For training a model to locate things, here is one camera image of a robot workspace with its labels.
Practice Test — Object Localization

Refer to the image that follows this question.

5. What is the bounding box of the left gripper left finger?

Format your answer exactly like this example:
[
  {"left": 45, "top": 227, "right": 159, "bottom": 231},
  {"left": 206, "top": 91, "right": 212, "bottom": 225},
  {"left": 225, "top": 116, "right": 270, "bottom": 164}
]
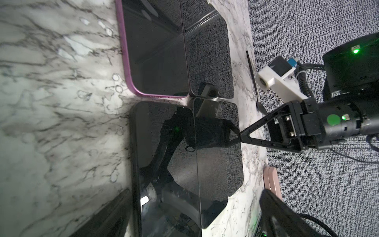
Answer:
[{"left": 71, "top": 189, "right": 132, "bottom": 237}]

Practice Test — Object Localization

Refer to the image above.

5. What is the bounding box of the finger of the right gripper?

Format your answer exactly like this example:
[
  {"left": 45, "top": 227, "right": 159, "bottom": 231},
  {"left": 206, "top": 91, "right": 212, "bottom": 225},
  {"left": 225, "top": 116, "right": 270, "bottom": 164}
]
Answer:
[
  {"left": 240, "top": 137, "right": 302, "bottom": 153},
  {"left": 239, "top": 102, "right": 295, "bottom": 142}
]

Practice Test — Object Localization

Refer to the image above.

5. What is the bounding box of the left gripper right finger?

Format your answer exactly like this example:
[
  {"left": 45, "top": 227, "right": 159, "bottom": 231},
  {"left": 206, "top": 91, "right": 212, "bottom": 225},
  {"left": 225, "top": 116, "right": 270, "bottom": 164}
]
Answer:
[{"left": 260, "top": 189, "right": 329, "bottom": 237}]

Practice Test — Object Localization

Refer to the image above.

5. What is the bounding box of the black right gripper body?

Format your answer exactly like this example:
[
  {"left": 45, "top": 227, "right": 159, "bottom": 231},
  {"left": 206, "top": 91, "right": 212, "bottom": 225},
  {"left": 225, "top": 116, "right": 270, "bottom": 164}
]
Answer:
[{"left": 279, "top": 93, "right": 379, "bottom": 152}]

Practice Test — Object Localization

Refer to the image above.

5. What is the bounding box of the black phone purple stand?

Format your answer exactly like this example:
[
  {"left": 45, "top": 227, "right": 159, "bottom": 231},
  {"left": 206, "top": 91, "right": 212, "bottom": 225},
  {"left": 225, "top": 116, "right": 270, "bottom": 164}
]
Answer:
[{"left": 181, "top": 1, "right": 234, "bottom": 99}]

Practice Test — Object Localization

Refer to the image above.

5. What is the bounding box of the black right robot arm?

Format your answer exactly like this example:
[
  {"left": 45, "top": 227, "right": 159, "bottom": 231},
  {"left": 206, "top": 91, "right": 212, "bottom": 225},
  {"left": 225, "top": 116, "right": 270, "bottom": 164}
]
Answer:
[{"left": 239, "top": 34, "right": 379, "bottom": 153}]

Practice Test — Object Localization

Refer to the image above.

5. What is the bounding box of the black stylus on table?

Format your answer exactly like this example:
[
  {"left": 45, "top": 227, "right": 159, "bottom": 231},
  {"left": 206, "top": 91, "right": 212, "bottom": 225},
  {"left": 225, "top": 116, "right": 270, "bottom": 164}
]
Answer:
[{"left": 246, "top": 51, "right": 267, "bottom": 115}]

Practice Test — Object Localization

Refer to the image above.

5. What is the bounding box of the pink pad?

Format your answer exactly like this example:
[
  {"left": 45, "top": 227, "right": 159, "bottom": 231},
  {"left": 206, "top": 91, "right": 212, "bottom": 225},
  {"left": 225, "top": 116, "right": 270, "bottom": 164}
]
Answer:
[{"left": 263, "top": 166, "right": 283, "bottom": 200}]

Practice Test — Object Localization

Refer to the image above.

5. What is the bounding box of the black corrugated cable conduit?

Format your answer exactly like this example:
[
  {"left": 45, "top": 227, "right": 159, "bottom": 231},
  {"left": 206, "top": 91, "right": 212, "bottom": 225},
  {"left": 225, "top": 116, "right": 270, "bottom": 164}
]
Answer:
[{"left": 294, "top": 60, "right": 326, "bottom": 98}]

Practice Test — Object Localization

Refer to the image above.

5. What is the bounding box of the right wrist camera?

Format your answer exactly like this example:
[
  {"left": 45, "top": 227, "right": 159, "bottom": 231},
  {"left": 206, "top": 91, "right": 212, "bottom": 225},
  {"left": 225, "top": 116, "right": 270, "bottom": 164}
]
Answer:
[{"left": 255, "top": 56, "right": 308, "bottom": 103}]

